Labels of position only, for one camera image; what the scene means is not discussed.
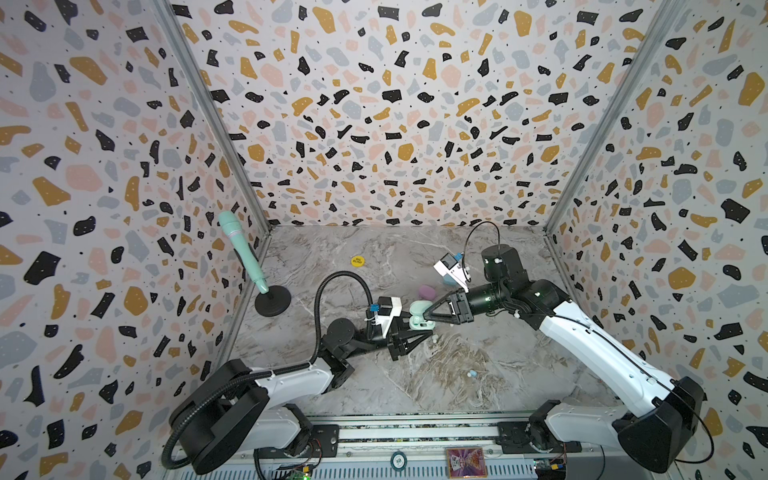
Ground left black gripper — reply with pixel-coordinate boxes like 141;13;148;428
345;313;433;365

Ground mint green earbud case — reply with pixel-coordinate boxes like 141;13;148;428
408;300;435;330

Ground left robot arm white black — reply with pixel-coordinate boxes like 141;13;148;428
161;317;433;475

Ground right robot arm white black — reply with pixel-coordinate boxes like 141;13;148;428
421;244;705;473

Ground pink earbud case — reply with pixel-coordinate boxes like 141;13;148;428
418;285;437;301

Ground yellow big blind chip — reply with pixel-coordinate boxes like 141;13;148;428
350;255;365;268

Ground round white badge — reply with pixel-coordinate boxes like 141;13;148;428
390;451;408;472

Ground black round microphone stand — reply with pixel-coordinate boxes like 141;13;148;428
254;285;292;318

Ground pink square card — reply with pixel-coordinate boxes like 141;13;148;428
446;447;488;479

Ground mint green microphone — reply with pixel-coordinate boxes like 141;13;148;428
218;211;269;294

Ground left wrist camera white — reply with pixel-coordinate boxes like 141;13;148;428
366;296;402;337

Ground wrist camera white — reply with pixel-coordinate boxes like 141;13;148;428
434;252;471;292
366;296;402;337

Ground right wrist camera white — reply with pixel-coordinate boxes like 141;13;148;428
434;252;471;292

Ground black corrugated cable hose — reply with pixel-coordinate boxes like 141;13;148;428
160;271;376;470

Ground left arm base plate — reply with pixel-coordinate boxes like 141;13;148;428
258;424;340;461

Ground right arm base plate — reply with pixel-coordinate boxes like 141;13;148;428
495;421;583;454

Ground right aluminium corner post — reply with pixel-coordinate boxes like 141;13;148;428
545;0;687;238

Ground aluminium corner post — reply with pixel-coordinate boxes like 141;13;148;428
545;0;687;238
151;0;270;236

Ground left aluminium corner post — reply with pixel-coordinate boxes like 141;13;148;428
151;0;270;236

